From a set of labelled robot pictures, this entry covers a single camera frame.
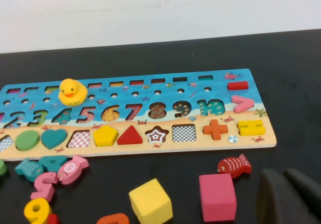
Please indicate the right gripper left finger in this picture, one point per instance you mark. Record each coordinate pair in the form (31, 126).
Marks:
(276, 201)

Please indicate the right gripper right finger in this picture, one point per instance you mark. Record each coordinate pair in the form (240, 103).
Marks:
(308, 188)

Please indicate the yellow wooden pentagon piece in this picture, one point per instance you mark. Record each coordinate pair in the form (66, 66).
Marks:
(105, 136)

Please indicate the yellow wooden equals piece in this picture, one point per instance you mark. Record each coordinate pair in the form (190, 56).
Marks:
(250, 124)

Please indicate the orange wooden plus piece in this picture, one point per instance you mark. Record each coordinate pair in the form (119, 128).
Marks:
(215, 129)

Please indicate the pink wooden greater-than piece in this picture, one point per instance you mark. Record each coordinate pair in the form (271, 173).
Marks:
(248, 104)

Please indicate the red wooden minus piece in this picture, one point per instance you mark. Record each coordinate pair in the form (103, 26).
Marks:
(237, 86)

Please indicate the colourful wooden number puzzle board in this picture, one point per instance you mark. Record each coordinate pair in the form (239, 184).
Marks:
(220, 88)

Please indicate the red wooden triangle piece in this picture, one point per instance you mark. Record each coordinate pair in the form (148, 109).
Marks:
(130, 137)

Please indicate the orange wooden number piece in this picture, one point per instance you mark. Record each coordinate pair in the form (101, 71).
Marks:
(113, 217)

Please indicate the teal wooden heart piece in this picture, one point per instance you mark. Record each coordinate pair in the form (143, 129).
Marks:
(54, 137)

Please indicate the green wooden circle piece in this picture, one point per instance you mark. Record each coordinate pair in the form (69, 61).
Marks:
(27, 139)

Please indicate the red wooden fish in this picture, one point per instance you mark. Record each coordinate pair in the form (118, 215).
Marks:
(233, 165)

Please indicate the magenta foam cube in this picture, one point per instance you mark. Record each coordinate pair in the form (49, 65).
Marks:
(217, 199)

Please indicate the yellow foam cube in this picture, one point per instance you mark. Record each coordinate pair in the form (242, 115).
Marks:
(150, 201)

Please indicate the pink wooden fish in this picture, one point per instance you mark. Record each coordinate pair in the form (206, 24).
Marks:
(71, 170)

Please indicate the teal wooden number four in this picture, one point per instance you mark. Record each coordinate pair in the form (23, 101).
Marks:
(62, 161)

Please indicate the red wooden number seven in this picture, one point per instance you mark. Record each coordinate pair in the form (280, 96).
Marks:
(53, 220)

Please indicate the yellow wooden number nine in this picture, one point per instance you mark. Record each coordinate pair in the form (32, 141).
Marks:
(46, 212)

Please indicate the yellow rubber duck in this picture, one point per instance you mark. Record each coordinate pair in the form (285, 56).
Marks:
(72, 93)

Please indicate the pink wooden number five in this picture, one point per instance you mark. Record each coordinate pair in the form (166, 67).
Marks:
(43, 186)

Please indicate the teal wooden fish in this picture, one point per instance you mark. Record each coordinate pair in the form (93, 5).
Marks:
(28, 170)

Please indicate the green wooden number three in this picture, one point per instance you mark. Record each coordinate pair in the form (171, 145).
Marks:
(2, 167)

